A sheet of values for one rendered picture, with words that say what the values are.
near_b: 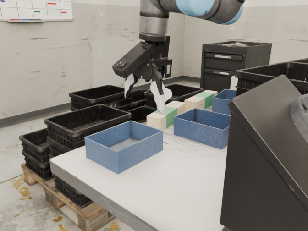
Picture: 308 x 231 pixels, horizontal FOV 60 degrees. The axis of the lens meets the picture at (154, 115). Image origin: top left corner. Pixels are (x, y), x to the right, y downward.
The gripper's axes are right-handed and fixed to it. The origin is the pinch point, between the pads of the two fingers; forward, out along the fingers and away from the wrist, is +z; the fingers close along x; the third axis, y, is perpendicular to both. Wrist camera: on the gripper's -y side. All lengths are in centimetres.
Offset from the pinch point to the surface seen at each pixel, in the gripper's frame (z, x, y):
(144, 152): 14.5, -1.9, 0.9
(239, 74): -6.0, -8.1, 41.8
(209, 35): 25, 210, 376
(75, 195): 74, 55, 11
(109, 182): 17.0, -4.0, -13.9
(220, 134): 10.4, -14.4, 23.4
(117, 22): 10, 263, 210
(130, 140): 18.3, 10.7, 7.1
